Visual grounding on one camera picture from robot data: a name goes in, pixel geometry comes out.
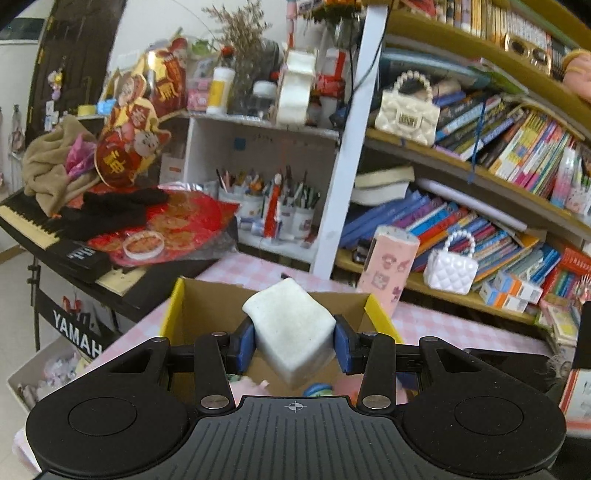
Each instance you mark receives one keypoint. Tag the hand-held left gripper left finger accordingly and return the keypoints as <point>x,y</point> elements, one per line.
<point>245,346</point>

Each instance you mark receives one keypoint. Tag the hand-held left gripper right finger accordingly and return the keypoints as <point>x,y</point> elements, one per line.
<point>342,344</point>

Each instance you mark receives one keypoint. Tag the pink plush toy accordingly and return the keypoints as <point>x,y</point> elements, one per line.
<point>251,390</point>

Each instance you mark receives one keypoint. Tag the white foam block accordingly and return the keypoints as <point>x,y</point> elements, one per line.
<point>291,327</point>

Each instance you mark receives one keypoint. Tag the green frog toy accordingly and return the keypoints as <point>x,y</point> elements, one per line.
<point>318,391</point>

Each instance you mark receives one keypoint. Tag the yellow cardboard box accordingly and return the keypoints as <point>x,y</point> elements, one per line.
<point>207,309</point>

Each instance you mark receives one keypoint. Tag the orange blue carton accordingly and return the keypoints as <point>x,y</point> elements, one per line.
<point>501,300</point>
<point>519,286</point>

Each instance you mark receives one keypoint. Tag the pink checked tablecloth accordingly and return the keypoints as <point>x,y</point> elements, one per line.
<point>443,323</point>

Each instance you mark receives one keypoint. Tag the pink stickered cylinder holder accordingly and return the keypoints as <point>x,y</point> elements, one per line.
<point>388,272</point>

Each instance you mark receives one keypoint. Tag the red thick book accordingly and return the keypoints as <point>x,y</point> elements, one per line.
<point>572,272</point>

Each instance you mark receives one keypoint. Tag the red gold paper fan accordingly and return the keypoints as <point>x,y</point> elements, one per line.
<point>194,217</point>

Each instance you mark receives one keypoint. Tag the group of pen holders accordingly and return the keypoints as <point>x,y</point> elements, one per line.
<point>277,203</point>

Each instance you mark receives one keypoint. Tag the white rolled paper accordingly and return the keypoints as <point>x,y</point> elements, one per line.
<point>480,207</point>

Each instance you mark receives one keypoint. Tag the lying thick books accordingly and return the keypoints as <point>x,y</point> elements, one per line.
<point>383,184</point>

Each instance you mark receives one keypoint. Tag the black cloth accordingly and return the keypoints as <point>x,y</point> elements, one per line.
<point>115,210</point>

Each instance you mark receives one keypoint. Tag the black electronic keyboard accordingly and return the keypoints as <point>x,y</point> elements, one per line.
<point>69,258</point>

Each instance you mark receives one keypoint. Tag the white shelf unit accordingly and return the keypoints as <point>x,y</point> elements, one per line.
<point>263,147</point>

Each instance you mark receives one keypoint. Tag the white storage bin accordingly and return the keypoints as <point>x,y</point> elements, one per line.
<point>37,374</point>

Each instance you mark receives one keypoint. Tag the row of thin colourful books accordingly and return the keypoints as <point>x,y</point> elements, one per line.
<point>517,138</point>

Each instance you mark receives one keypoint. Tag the cream quilted purse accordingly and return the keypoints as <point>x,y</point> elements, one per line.
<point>406,117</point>

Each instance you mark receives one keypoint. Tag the red gold paper decoration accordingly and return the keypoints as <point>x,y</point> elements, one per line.
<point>138,124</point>

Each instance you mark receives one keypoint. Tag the dark jar white lid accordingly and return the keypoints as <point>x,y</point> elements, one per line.
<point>264,97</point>

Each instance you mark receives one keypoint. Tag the pink plastic bag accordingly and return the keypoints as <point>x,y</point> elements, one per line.
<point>78,157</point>

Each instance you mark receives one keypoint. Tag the white ribbon roll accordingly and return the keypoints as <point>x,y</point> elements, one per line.
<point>295,92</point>

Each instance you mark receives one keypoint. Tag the white bottle yellow label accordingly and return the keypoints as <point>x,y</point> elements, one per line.
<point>220,90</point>

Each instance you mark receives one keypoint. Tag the beige cloth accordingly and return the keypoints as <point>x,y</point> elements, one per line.
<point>51,166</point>

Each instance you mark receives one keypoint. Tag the dried flower bunch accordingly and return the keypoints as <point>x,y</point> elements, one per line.
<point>244,32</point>

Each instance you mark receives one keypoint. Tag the wooden bookshelf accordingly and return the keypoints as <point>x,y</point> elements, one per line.
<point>443,41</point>

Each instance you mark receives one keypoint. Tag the gold-framed sunglasses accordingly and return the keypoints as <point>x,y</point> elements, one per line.
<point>526,50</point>

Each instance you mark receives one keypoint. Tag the dark door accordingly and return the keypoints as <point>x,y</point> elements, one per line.
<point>69,55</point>

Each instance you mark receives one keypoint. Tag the row of yellow-spined books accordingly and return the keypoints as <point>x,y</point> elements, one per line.
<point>498,23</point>

